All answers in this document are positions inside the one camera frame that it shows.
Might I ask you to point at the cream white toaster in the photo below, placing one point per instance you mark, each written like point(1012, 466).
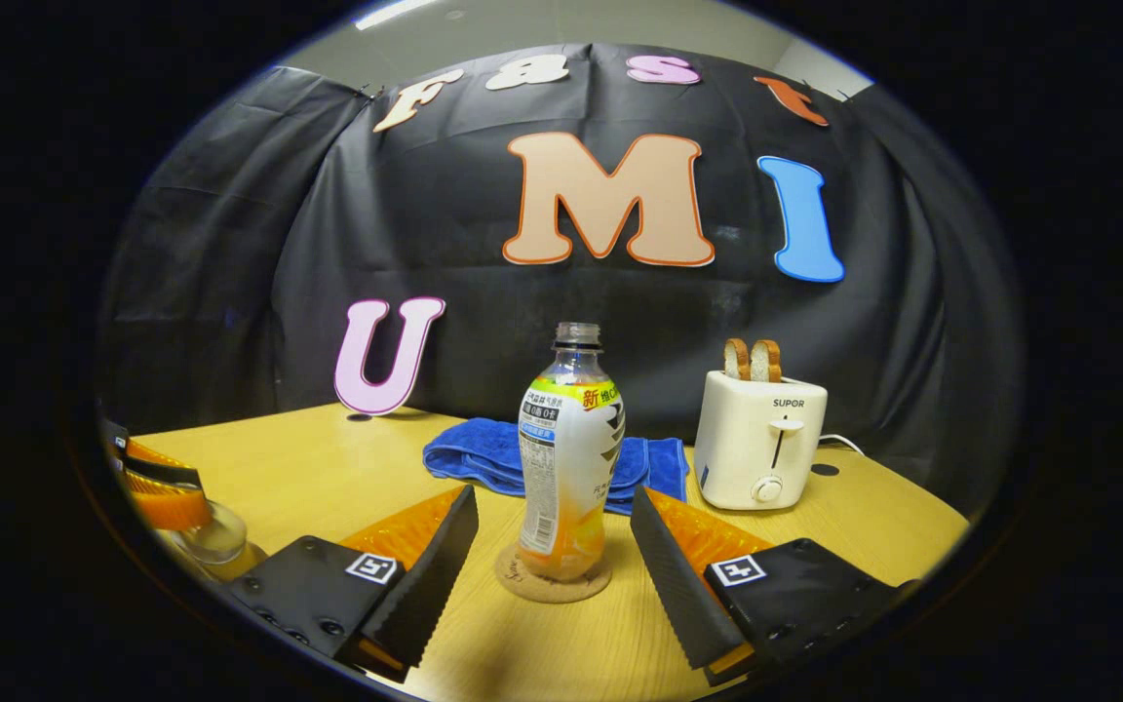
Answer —
point(756, 448)

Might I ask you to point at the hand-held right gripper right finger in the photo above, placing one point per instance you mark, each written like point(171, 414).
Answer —
point(683, 595)

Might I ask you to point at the clear labelled water bottle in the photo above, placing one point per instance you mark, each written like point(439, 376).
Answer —
point(566, 458)

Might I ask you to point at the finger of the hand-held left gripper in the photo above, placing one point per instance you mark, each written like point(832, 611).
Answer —
point(167, 473)
point(172, 507)

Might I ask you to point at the blue folded towel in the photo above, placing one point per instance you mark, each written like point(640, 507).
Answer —
point(474, 453)

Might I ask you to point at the black backdrop cloth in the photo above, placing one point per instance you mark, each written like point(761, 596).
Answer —
point(484, 224)

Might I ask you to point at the round cork coaster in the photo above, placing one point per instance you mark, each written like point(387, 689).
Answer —
point(522, 585)

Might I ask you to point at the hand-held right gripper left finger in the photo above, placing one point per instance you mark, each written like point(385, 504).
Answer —
point(430, 585)

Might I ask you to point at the toasted bread slice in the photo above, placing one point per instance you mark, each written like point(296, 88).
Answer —
point(737, 361)
point(766, 363)

